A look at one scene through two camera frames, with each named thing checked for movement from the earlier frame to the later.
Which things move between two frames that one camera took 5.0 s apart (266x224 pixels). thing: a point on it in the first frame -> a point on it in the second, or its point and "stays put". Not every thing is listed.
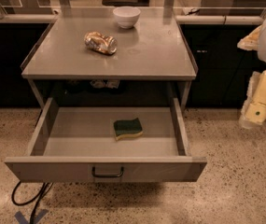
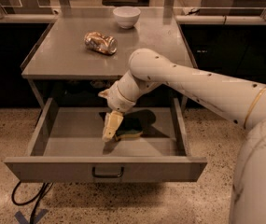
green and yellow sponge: (127, 128) stays put
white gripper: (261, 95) -> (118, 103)
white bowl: (126, 16) stays put
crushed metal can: (101, 43) stays put
